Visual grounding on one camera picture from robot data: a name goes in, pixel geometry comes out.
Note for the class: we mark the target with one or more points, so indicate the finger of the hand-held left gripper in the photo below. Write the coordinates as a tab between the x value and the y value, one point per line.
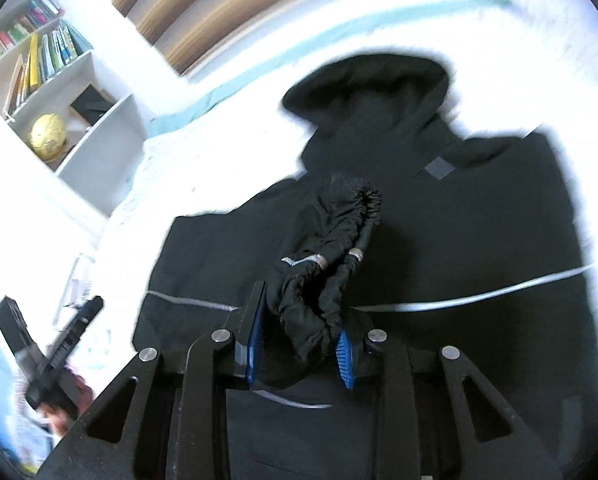
11	327
76	325

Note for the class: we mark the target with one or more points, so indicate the white bookshelf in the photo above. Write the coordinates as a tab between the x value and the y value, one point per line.
79	125

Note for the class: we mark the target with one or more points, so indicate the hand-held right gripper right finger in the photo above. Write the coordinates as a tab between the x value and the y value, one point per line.
346	360

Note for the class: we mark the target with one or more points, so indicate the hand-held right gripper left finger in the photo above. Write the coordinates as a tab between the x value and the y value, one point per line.
254	342

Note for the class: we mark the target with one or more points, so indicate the black box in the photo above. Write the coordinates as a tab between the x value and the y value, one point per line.
91	105

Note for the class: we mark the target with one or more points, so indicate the yellow globe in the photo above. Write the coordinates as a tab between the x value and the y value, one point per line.
49	132

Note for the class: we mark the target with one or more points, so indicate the brown striped window blind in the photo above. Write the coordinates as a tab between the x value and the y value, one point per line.
259	5

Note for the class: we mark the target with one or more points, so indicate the teal bed sheet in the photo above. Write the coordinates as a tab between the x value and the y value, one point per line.
279	67

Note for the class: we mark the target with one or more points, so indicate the black hooded jacket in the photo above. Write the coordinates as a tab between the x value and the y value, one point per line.
479	210

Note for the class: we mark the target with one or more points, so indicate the person's left hand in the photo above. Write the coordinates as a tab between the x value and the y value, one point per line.
74	395

